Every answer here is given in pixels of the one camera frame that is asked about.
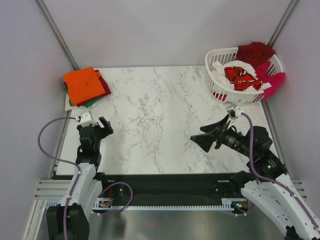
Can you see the pink crumpled shirt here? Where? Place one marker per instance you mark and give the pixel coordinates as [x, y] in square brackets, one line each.
[275, 81]

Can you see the folded cream shirt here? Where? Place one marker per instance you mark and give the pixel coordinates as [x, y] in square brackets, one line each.
[68, 106]

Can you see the aluminium corner post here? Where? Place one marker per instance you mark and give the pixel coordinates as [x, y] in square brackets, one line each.
[283, 22]
[44, 10]

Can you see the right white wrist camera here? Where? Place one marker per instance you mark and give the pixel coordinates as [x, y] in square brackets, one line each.
[234, 112]

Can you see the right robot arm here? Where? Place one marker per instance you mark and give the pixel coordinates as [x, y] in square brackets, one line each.
[268, 184]

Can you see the white slotted cable duct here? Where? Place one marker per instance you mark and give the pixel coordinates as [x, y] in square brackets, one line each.
[227, 205]

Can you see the folded dark red shirt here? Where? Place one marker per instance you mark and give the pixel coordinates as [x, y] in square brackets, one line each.
[104, 84]

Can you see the dark red crumpled shirt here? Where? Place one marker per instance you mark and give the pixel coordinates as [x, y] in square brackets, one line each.
[254, 54]

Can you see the orange t shirt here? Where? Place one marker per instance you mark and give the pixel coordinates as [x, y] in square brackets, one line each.
[83, 85]

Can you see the white laundry basket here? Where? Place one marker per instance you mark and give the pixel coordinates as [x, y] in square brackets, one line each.
[223, 95]

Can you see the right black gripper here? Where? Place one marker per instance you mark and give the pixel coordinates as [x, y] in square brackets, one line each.
[205, 140]

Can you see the white red printed shirt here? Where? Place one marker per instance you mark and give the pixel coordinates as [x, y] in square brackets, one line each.
[241, 76]

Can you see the left aluminium corner post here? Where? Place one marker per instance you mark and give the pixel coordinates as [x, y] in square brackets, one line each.
[44, 10]

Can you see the folded green shirt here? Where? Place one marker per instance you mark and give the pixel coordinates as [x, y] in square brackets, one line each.
[87, 103]

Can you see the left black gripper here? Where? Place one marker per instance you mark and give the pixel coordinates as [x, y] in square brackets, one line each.
[106, 125]

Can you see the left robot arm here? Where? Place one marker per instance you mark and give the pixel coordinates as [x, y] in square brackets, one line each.
[69, 219]

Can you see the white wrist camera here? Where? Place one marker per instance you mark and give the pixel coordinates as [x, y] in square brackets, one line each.
[234, 112]
[86, 119]

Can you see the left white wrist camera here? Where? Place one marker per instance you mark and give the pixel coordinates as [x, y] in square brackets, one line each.
[86, 119]

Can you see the right aluminium corner post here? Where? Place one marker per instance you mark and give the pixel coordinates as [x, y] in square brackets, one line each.
[283, 22]

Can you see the aluminium frame rail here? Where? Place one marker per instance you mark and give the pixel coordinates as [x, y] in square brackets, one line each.
[56, 189]

